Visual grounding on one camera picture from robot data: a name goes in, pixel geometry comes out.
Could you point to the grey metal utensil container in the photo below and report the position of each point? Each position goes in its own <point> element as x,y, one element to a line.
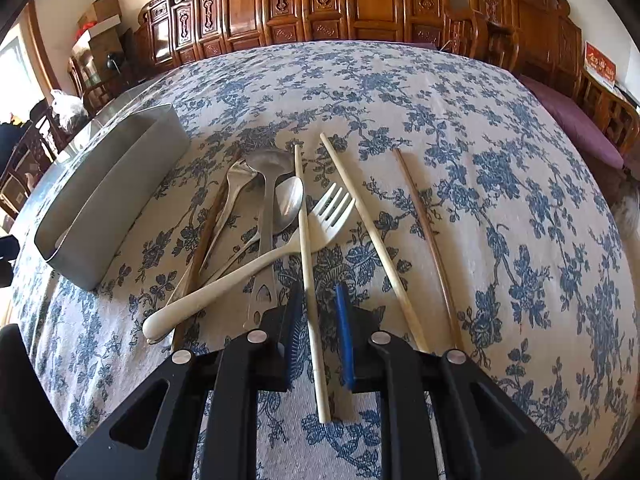
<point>115,210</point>

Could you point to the wooden armchair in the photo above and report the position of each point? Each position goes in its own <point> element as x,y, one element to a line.
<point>475,35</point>

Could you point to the white plastic bag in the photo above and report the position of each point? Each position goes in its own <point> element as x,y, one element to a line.
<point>67,107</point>

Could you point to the purple seat cushion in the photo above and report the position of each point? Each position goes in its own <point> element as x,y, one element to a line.
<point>575,120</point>

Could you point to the wooden chair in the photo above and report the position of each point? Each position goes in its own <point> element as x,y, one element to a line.
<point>95,85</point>
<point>30,160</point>

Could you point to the brown cardboard box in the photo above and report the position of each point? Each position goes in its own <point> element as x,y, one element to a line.
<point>106,6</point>

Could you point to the brown wooden chopstick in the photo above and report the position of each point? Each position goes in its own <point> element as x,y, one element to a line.
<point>205,245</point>
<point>434,247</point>

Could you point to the wooden side table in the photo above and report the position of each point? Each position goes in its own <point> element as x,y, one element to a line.
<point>612,110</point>

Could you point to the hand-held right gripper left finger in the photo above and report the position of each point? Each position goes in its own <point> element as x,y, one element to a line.
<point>294,345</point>

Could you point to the white plastic fork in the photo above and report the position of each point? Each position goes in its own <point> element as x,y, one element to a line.
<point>324,232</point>

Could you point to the white and red box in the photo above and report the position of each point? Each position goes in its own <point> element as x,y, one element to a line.
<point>97,30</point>

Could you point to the steel ladle spoon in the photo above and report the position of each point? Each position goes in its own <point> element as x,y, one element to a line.
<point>267,162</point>

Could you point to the blue floral tablecloth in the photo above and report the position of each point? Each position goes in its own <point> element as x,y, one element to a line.
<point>450,110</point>

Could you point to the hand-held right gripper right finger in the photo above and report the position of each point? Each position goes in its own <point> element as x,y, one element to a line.
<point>344,340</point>

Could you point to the light wooden chopstick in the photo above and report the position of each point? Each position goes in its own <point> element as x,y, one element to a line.
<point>305,260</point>
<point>370,235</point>

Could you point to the black object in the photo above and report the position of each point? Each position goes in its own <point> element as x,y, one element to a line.
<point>112,64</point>

